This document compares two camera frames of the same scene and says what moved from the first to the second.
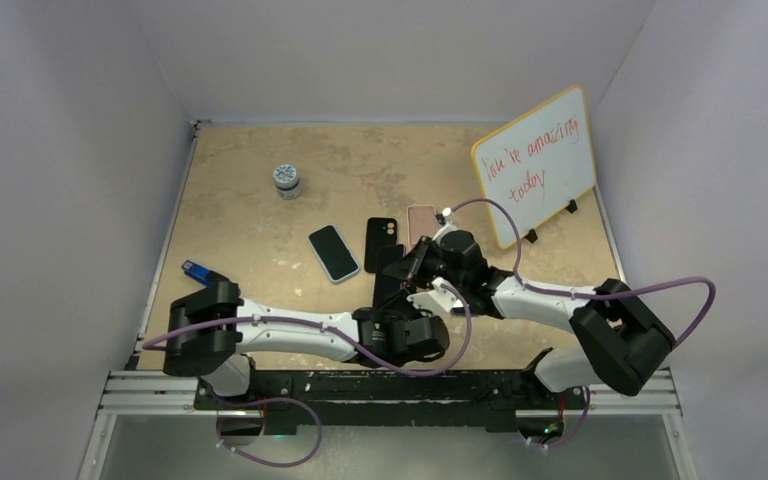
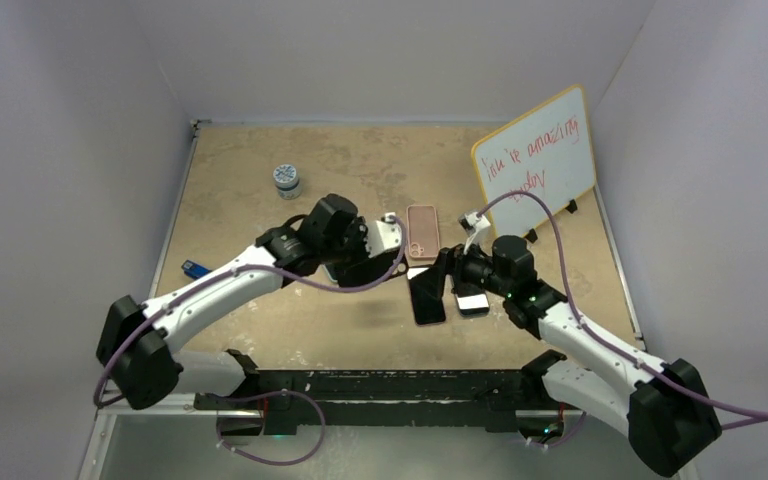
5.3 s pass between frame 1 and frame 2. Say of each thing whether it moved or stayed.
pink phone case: stayed
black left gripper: moved
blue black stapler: stayed
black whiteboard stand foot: stayed
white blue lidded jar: stayed
